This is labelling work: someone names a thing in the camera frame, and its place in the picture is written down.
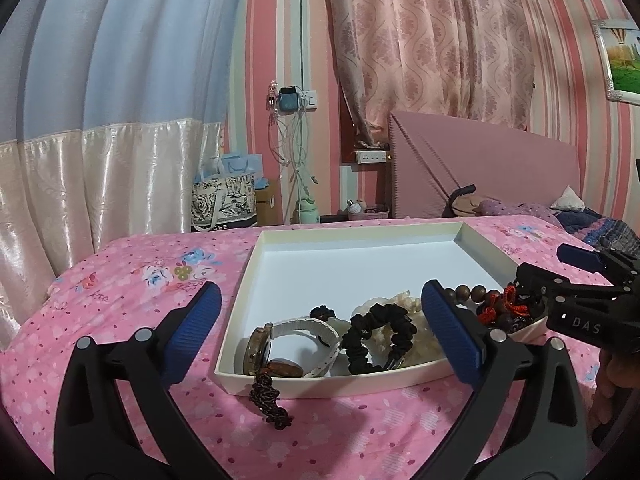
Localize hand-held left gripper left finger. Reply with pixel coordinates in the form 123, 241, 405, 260
52, 281, 231, 480

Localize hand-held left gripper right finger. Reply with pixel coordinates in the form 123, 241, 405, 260
421, 280, 588, 480

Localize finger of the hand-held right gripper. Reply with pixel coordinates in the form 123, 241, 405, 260
557, 243, 640, 286
515, 261, 626, 316

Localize red knotted cord charm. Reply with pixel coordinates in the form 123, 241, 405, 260
475, 284, 532, 326

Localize black scrunchie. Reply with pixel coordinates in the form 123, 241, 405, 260
341, 304, 418, 375

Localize brown pendant with braided cord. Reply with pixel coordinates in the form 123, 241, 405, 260
249, 357, 304, 430

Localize white shallow cardboard box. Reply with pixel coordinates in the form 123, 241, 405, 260
215, 222, 551, 401

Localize person's right hand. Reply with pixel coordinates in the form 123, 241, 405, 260
592, 347, 640, 433

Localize dark patterned blanket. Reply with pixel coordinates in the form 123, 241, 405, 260
554, 207, 640, 257

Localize pink floral bed sheet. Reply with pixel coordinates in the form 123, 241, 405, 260
0, 214, 640, 480

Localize cream fluffy scrunchie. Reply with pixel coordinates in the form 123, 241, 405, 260
350, 290, 441, 363

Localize white small pillow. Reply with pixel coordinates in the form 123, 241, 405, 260
549, 185, 587, 211

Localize purple dotted pillow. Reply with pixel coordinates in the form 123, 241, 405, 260
477, 198, 565, 227

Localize floral print tote bag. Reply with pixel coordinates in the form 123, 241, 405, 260
191, 174, 259, 234

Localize pink padded headboard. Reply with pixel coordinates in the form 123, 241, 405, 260
388, 111, 582, 219

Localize pink small basket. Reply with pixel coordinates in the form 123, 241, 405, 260
347, 204, 391, 221

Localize brown cardboard box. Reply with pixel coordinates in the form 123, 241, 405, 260
255, 182, 282, 227

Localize green water bottle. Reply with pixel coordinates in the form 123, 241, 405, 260
295, 197, 322, 225

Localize light blue gift bag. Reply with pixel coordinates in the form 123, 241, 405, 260
194, 152, 267, 184

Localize framed landscape picture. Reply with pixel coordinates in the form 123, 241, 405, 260
590, 16, 640, 104

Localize blue and cream satin curtain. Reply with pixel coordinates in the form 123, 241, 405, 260
0, 0, 253, 353

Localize blue charger device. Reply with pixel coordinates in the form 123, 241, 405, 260
277, 87, 302, 115

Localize pink patterned curtain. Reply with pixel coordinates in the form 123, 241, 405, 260
324, 0, 537, 145

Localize brown wooden bead bracelet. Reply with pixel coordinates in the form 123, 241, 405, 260
445, 284, 543, 333

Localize white strap wristwatch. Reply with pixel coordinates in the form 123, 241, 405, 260
243, 315, 343, 378

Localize hanging white charging cables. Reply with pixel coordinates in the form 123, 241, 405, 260
266, 80, 322, 198

